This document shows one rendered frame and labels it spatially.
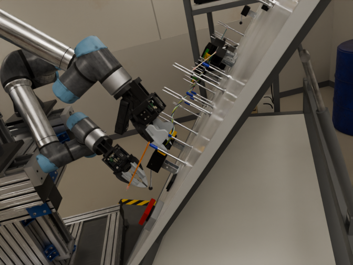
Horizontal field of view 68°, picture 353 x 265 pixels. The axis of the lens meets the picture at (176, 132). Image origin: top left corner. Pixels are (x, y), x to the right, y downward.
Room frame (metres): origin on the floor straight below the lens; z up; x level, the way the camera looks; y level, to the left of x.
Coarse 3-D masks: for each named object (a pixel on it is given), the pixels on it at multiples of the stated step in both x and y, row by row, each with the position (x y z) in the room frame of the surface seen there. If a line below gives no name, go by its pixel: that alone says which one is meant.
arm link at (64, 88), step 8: (72, 64) 0.73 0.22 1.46; (72, 72) 0.71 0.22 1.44; (80, 72) 0.70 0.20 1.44; (56, 80) 0.74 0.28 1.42; (64, 80) 0.71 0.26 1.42; (72, 80) 0.70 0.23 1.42; (80, 80) 0.70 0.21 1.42; (88, 80) 0.70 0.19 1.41; (56, 88) 0.72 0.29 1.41; (64, 88) 0.71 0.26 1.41; (72, 88) 0.70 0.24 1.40; (80, 88) 0.71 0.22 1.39; (88, 88) 0.72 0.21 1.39; (56, 96) 0.72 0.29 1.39; (64, 96) 0.71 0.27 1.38; (72, 96) 0.71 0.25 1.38; (80, 96) 0.73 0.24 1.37
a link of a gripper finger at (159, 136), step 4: (148, 128) 0.65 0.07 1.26; (152, 128) 0.65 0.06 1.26; (156, 128) 0.65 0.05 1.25; (148, 132) 0.65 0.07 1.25; (152, 132) 0.65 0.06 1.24; (156, 132) 0.64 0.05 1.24; (160, 132) 0.64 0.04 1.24; (164, 132) 0.63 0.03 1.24; (152, 136) 0.64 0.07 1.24; (156, 136) 0.64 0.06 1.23; (160, 136) 0.64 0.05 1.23; (164, 136) 0.63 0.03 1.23; (156, 140) 0.64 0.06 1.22; (160, 140) 0.64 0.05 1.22; (156, 144) 0.63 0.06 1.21; (160, 144) 0.64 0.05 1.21; (160, 148) 0.64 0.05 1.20; (164, 148) 0.64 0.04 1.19
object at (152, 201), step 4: (152, 200) 0.51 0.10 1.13; (148, 204) 0.49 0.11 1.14; (152, 204) 0.50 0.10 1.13; (148, 208) 0.48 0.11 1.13; (152, 208) 0.49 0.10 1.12; (144, 212) 0.47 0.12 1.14; (148, 212) 0.47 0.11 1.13; (144, 216) 0.47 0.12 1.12; (148, 216) 0.48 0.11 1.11; (140, 220) 0.48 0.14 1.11; (144, 220) 0.47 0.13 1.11; (140, 224) 0.48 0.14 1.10
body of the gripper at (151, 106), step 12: (132, 84) 0.68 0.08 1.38; (120, 96) 0.68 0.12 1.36; (132, 96) 0.69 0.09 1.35; (144, 96) 0.67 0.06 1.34; (156, 96) 0.71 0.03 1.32; (132, 108) 0.68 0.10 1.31; (144, 108) 0.65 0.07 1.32; (156, 108) 0.66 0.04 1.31; (132, 120) 0.67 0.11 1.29; (144, 120) 0.66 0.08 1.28
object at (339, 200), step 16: (304, 80) 1.30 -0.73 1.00; (304, 96) 1.30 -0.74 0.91; (304, 112) 1.30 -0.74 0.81; (320, 128) 0.83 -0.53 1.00; (320, 144) 0.75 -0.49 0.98; (336, 176) 0.57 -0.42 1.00; (336, 192) 0.51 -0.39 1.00; (336, 208) 0.49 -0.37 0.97; (352, 224) 0.38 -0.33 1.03; (352, 240) 0.37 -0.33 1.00; (352, 256) 0.34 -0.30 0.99
